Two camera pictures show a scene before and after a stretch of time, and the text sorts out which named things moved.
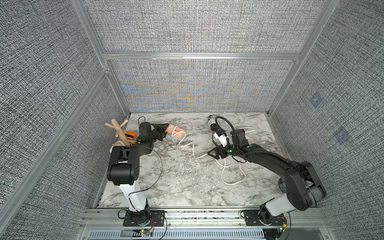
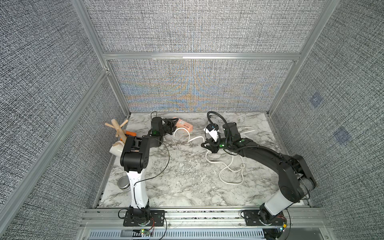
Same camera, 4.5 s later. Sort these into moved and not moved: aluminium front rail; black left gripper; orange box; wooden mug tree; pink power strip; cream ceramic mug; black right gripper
Moved: black left gripper; black right gripper; pink power strip
Not moved: wooden mug tree; cream ceramic mug; orange box; aluminium front rail
